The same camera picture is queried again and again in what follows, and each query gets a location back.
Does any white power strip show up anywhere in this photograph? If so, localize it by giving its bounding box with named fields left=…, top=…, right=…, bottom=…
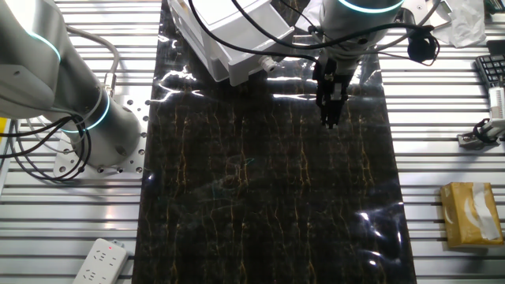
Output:
left=72, top=237, right=129, bottom=284

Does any black camera cable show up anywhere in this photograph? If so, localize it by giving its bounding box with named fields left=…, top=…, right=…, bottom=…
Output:
left=472, top=117, right=500, bottom=144

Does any white ribbed box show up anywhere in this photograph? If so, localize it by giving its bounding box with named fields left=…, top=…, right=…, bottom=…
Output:
left=488, top=86, right=505, bottom=119

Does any white drawer with knob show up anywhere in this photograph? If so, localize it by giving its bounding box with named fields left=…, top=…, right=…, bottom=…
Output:
left=196, top=0, right=296, bottom=87

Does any white crumpled plastic sheet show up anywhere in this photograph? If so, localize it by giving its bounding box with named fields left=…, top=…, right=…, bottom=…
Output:
left=432, top=0, right=487, bottom=49

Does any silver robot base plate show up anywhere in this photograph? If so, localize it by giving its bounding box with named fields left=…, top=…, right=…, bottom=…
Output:
left=52, top=93, right=152, bottom=181

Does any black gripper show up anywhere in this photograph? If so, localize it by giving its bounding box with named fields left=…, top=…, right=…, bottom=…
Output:
left=312, top=58, right=354, bottom=129

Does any grey cable with metal connector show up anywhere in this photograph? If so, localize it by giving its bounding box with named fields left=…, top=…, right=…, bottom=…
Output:
left=65, top=24, right=122, bottom=99

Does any black cable bundle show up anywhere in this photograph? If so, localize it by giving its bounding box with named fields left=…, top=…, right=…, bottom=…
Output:
left=0, top=114, right=92, bottom=183

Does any yellow tissue box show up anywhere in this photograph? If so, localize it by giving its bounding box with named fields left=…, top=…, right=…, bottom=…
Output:
left=440, top=181, right=505, bottom=249

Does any black marble pattern mat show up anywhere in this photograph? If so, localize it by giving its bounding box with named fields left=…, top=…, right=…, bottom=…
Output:
left=132, top=0, right=417, bottom=284

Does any black cable with coil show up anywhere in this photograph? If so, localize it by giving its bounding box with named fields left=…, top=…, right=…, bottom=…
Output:
left=230, top=0, right=441, bottom=66

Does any black keyboard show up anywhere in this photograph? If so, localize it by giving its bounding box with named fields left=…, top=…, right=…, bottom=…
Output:
left=474, top=53, right=505, bottom=90

